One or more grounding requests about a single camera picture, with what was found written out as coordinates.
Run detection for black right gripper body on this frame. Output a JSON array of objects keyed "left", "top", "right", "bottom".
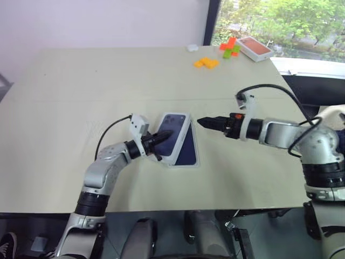
[{"left": 222, "top": 113, "right": 245, "bottom": 140}]

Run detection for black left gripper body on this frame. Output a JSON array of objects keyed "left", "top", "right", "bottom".
[{"left": 141, "top": 132, "right": 162, "bottom": 162}]

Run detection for white phone box lid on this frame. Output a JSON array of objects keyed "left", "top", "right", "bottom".
[{"left": 150, "top": 112, "right": 191, "bottom": 166}]

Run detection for white phone box base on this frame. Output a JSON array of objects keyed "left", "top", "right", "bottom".
[{"left": 168, "top": 113, "right": 202, "bottom": 168}]

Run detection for phone box with orange print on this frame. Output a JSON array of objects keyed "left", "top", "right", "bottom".
[{"left": 236, "top": 37, "right": 274, "bottom": 63}]

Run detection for yellow-orange building blocks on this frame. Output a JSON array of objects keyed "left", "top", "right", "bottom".
[{"left": 193, "top": 57, "right": 220, "bottom": 70}]

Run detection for green building block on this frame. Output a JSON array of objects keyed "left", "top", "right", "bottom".
[{"left": 223, "top": 45, "right": 241, "bottom": 59}]

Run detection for red-orange building block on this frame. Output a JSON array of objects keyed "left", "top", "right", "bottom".
[{"left": 219, "top": 36, "right": 237, "bottom": 51}]

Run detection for dark furniture by window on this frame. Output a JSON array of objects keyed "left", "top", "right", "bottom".
[{"left": 281, "top": 74, "right": 345, "bottom": 118}]

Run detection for dark rounded shape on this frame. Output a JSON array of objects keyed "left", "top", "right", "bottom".
[{"left": 123, "top": 217, "right": 158, "bottom": 259}]

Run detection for white window sill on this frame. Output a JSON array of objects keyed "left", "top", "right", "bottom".
[{"left": 269, "top": 56, "right": 345, "bottom": 76}]

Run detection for cream rounded chair part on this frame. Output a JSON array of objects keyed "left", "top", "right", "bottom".
[{"left": 314, "top": 104, "right": 345, "bottom": 130}]

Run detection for person in blue clothing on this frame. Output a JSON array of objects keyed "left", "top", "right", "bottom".
[{"left": 334, "top": 129, "right": 345, "bottom": 156}]

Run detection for grey object beside table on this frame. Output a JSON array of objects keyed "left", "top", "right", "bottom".
[{"left": 0, "top": 73, "right": 14, "bottom": 102}]

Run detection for black and white sneaker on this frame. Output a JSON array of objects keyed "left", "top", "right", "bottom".
[{"left": 0, "top": 231, "right": 18, "bottom": 259}]

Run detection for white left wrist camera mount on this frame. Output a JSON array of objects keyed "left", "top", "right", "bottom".
[{"left": 128, "top": 114, "right": 162, "bottom": 162}]

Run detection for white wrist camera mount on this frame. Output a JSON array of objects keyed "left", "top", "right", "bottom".
[
  {"left": 236, "top": 93, "right": 259, "bottom": 142},
  {"left": 128, "top": 114, "right": 162, "bottom": 162}
]

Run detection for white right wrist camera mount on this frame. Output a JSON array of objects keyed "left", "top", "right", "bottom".
[{"left": 236, "top": 93, "right": 259, "bottom": 142}]

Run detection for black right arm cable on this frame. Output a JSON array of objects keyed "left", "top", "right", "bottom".
[{"left": 234, "top": 84, "right": 323, "bottom": 159}]

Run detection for black window frame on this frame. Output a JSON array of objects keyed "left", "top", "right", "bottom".
[{"left": 202, "top": 0, "right": 222, "bottom": 46}]

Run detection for black metal bracket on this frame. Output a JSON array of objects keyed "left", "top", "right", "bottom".
[{"left": 225, "top": 221, "right": 256, "bottom": 259}]

